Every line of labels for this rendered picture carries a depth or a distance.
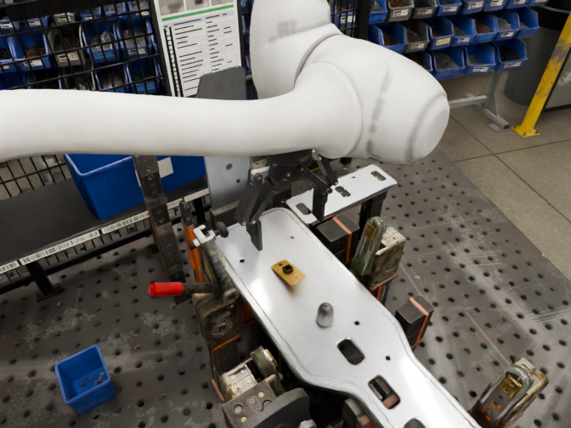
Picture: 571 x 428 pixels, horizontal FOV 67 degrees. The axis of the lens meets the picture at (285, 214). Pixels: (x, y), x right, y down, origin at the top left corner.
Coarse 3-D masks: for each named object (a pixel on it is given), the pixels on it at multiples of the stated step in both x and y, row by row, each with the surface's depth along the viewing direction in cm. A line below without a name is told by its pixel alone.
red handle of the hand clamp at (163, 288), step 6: (168, 282) 72; (174, 282) 72; (180, 282) 73; (150, 288) 69; (156, 288) 69; (162, 288) 70; (168, 288) 70; (174, 288) 71; (180, 288) 72; (186, 288) 73; (192, 288) 74; (198, 288) 75; (204, 288) 76; (210, 288) 76; (216, 288) 77; (150, 294) 70; (156, 294) 69; (162, 294) 70; (168, 294) 71; (174, 294) 72; (180, 294) 72
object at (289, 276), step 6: (276, 264) 91; (282, 264) 91; (288, 264) 89; (276, 270) 90; (282, 270) 89; (288, 270) 88; (294, 270) 89; (282, 276) 88; (288, 276) 87; (294, 276) 87; (300, 276) 87; (288, 282) 86; (294, 282) 85
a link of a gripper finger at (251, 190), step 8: (248, 176) 68; (256, 176) 66; (248, 184) 69; (256, 184) 67; (248, 192) 69; (256, 192) 68; (240, 200) 70; (248, 200) 69; (240, 208) 70; (248, 208) 69; (240, 216) 70; (248, 216) 70; (240, 224) 71
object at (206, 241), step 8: (200, 232) 69; (208, 232) 70; (216, 232) 70; (224, 232) 69; (192, 240) 69; (200, 240) 68; (208, 240) 68; (192, 248) 69; (200, 248) 69; (208, 248) 69; (216, 248) 70; (208, 256) 70; (216, 256) 71; (208, 264) 73; (216, 264) 72; (216, 272) 73; (224, 272) 74; (216, 280) 76; (224, 280) 76; (224, 288) 77; (232, 288) 78
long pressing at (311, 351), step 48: (240, 240) 97; (288, 240) 97; (240, 288) 87; (288, 288) 87; (336, 288) 87; (288, 336) 79; (336, 336) 79; (384, 336) 79; (336, 384) 72; (432, 384) 73
